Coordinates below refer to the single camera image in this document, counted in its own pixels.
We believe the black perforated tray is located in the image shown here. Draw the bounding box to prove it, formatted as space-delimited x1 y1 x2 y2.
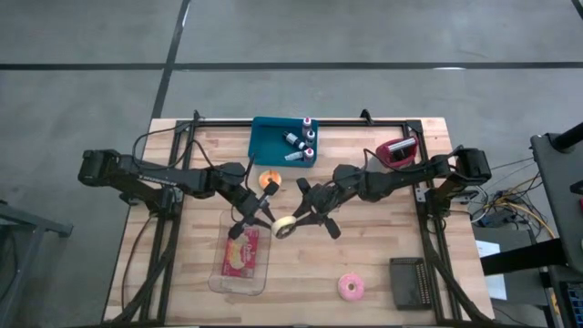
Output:
389 257 433 312

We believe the orange glazed toy donut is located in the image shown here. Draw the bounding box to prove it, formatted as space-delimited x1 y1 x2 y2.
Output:
271 215 299 241
258 169 283 191

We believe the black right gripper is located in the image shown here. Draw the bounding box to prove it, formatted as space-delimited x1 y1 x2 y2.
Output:
291 176 361 241

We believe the black aluminium table frame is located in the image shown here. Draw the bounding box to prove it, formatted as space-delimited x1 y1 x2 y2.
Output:
108 108 496 327

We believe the grey equipment cart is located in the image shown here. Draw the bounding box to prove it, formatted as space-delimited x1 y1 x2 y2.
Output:
530 121 583 274

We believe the black bar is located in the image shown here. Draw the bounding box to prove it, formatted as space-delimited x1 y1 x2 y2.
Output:
480 237 570 277

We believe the blue plastic bin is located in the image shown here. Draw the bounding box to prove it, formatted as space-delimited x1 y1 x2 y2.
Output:
248 116 319 169

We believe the clear plastic container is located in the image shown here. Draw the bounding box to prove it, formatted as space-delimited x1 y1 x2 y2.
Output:
208 209 273 297

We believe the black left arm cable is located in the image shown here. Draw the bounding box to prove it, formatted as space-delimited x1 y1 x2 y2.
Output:
131 127 256 192

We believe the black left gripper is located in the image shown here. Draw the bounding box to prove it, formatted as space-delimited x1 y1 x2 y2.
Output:
218 179 281 241

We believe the pink sprinkled toy donut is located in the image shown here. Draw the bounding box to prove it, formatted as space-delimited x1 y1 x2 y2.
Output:
337 272 366 302

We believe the red snack packet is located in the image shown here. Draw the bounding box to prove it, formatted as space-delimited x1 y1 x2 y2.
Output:
220 226 261 280

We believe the blue crate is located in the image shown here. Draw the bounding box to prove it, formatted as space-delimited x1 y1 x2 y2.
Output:
564 281 583 328

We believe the bundle of floor cables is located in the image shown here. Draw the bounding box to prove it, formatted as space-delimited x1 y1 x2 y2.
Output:
448 154 557 241

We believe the red-topped metal box grater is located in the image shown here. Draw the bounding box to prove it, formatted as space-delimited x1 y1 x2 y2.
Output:
375 136 419 170

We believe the grey metal stand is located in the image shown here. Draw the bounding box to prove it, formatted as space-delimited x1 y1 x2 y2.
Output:
0 199 74 328

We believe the white paper sheet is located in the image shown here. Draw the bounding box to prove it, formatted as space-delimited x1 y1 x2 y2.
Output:
475 240 507 302

